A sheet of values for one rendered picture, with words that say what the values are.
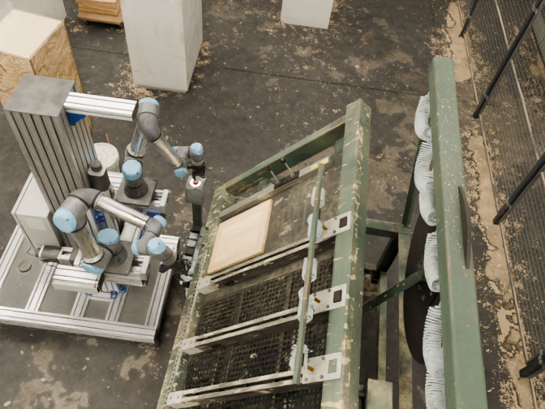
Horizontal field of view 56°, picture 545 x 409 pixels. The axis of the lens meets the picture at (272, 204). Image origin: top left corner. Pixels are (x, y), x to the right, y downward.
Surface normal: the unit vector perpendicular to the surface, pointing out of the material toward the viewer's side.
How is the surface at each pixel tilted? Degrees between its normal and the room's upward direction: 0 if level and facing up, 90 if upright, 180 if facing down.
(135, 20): 90
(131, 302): 0
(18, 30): 0
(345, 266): 50
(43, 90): 0
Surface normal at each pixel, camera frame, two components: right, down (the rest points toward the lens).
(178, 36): -0.11, 0.80
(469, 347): 0.09, -0.58
